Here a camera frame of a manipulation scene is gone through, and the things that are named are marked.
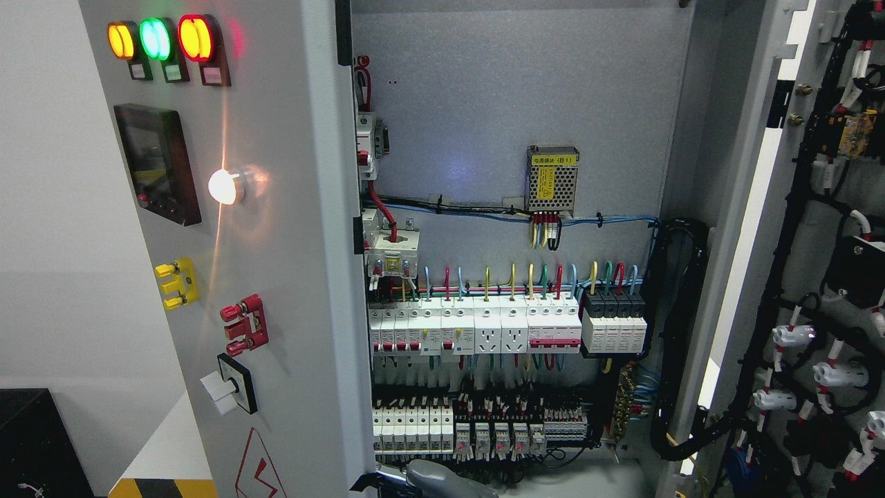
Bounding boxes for lower relay terminal row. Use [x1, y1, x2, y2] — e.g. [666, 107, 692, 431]
[449, 390, 589, 461]

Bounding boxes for black surge protector modules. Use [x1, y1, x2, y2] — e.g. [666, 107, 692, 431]
[581, 291, 647, 358]

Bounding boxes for white current transformer cluster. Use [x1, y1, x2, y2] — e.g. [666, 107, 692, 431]
[362, 208, 420, 291]

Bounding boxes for white glowing indicator lamp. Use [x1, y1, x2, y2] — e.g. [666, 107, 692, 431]
[207, 168, 246, 205]

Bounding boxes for red terminal post block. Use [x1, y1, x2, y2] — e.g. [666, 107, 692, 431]
[219, 294, 269, 357]

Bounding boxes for black digital power meter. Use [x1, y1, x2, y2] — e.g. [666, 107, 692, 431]
[113, 104, 201, 226]

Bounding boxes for brass ground bar right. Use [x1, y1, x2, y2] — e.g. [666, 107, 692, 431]
[609, 362, 637, 451]

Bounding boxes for red electric hazard warning sticker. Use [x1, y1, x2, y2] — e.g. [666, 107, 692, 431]
[234, 428, 288, 497]

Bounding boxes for white rotary selector switch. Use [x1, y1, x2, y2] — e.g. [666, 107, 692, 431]
[201, 353, 259, 415]

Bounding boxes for white socket and breaker row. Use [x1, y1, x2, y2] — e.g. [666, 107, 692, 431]
[368, 295, 581, 362]

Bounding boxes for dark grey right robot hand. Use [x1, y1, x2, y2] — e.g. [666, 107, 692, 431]
[407, 459, 499, 497]

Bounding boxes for red three pole main breaker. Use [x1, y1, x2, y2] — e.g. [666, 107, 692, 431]
[356, 111, 390, 181]

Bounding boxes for red indicator lamp left door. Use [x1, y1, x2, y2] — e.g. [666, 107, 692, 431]
[178, 14, 232, 87]

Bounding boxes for grey cabinet door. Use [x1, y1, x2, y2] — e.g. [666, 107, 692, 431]
[652, 1, 883, 497]
[80, 1, 374, 497]

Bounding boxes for white lower breaker row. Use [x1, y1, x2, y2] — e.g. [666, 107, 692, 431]
[372, 405, 455, 457]

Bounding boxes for black spiral cable loom right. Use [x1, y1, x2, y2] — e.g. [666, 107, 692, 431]
[649, 219, 744, 463]

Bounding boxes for yellow indicator lamp left door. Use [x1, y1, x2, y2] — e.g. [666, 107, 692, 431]
[106, 20, 153, 81]

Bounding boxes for green indicator lamp left door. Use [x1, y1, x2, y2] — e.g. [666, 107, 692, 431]
[139, 18, 190, 83]

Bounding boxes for perforated metal power supply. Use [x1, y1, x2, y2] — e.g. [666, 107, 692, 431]
[524, 145, 579, 212]

